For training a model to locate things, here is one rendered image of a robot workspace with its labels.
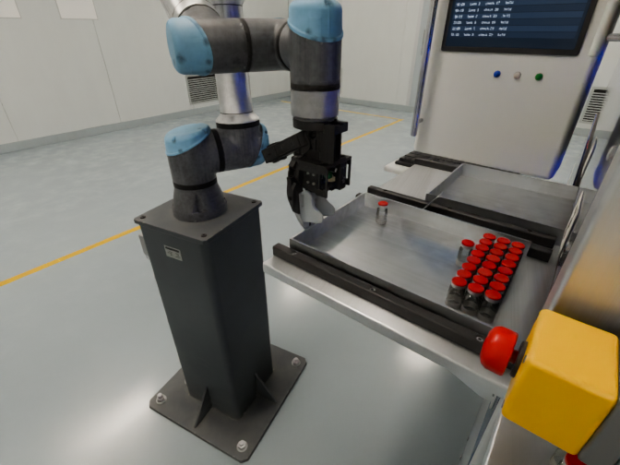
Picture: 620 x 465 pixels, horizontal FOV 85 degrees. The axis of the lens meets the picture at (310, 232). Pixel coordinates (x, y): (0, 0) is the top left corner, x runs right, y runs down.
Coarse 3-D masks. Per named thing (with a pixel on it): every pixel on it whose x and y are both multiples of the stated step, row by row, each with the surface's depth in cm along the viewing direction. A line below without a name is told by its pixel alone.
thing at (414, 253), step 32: (320, 224) 67; (352, 224) 72; (384, 224) 72; (416, 224) 72; (448, 224) 68; (320, 256) 58; (352, 256) 62; (384, 256) 62; (416, 256) 62; (448, 256) 62; (384, 288) 51; (416, 288) 54; (480, 320) 44
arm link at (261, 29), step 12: (252, 24) 51; (264, 24) 51; (276, 24) 52; (252, 36) 50; (264, 36) 51; (276, 36) 51; (252, 48) 51; (264, 48) 52; (276, 48) 52; (252, 60) 52; (264, 60) 53; (276, 60) 54
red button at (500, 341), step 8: (496, 328) 30; (504, 328) 29; (488, 336) 30; (496, 336) 29; (504, 336) 29; (512, 336) 29; (488, 344) 29; (496, 344) 28; (504, 344) 28; (512, 344) 28; (480, 352) 30; (488, 352) 29; (496, 352) 28; (504, 352) 28; (512, 352) 29; (488, 360) 29; (496, 360) 28; (504, 360) 28; (512, 360) 29; (488, 368) 29; (496, 368) 29; (504, 368) 28
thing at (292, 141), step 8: (296, 136) 55; (272, 144) 61; (280, 144) 58; (288, 144) 57; (296, 144) 56; (304, 144) 55; (264, 152) 61; (272, 152) 60; (280, 152) 59; (288, 152) 58; (272, 160) 61; (280, 160) 61
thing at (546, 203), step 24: (480, 168) 92; (432, 192) 80; (456, 192) 86; (480, 192) 86; (504, 192) 86; (528, 192) 86; (552, 192) 84; (576, 192) 81; (504, 216) 69; (528, 216) 75; (552, 216) 75
